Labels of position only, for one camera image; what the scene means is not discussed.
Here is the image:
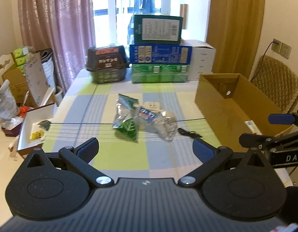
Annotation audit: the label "black audio cable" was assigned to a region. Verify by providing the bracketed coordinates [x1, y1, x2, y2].
[178, 127, 204, 139]

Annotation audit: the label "clear plastic box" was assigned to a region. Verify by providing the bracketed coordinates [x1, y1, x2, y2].
[139, 111, 177, 141]

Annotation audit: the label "green leaf packet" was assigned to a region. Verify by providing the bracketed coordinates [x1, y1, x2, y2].
[116, 118, 138, 142]

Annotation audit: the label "silver tea foil pouch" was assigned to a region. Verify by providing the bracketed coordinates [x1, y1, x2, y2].
[112, 94, 139, 129]

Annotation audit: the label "large white medicine box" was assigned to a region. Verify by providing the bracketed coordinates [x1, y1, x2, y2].
[245, 120, 262, 135]

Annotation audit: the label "clear blue label case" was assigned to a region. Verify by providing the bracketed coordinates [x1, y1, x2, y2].
[134, 106, 160, 127]

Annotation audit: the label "brown cardboard box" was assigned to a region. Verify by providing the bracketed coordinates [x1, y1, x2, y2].
[194, 73, 292, 152]

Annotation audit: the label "quilted beige chair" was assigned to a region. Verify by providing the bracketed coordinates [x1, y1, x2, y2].
[250, 55, 298, 114]

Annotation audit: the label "open white tray box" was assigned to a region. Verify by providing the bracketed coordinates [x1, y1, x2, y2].
[16, 103, 57, 159]

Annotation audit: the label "checked tablecloth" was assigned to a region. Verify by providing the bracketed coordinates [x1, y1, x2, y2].
[41, 69, 292, 187]

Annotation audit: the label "white power adapter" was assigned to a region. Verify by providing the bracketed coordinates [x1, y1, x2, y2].
[142, 102, 163, 112]

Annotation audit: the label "crumpled silver bag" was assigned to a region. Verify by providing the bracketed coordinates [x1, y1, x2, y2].
[0, 80, 19, 128]

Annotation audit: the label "white cardboard box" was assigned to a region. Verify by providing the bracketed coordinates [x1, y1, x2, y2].
[186, 40, 216, 81]

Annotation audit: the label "grey white paper bag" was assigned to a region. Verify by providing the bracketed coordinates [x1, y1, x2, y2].
[24, 50, 56, 106]

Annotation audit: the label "black noodle bowl pack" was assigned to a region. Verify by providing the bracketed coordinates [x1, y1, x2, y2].
[86, 45, 130, 84]

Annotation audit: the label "green shrink-wrapped pack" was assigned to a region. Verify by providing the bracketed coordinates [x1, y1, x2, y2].
[132, 64, 188, 83]

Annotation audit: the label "blue carton box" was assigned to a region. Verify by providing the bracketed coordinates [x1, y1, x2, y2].
[129, 43, 193, 65]

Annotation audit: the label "green tissue packs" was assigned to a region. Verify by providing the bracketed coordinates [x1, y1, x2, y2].
[13, 46, 35, 66]

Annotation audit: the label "brown curtain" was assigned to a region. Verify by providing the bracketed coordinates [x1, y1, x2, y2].
[206, 0, 265, 78]

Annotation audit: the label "dark green top box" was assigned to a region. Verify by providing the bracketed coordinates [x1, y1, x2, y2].
[133, 14, 183, 45]

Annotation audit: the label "pink curtain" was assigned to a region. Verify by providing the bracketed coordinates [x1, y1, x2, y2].
[18, 0, 95, 92]

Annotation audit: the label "wall power socket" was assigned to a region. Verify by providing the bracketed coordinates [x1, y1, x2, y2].
[272, 38, 282, 54]

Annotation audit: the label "black wall cable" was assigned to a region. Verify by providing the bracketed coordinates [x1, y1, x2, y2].
[249, 41, 280, 82]

